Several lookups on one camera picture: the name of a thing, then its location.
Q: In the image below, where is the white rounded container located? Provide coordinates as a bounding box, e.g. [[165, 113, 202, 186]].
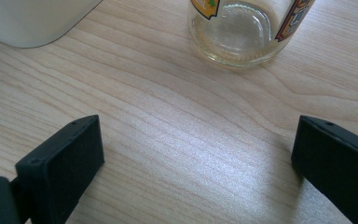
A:
[[0, 0, 103, 49]]

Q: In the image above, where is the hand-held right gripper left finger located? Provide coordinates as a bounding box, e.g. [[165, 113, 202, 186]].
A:
[[14, 114, 105, 224]]

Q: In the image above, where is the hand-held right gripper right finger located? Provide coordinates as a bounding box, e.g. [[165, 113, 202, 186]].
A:
[[290, 114, 358, 224]]

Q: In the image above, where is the clear glass bottle with label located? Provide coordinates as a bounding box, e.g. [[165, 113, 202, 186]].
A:
[[186, 0, 316, 70]]

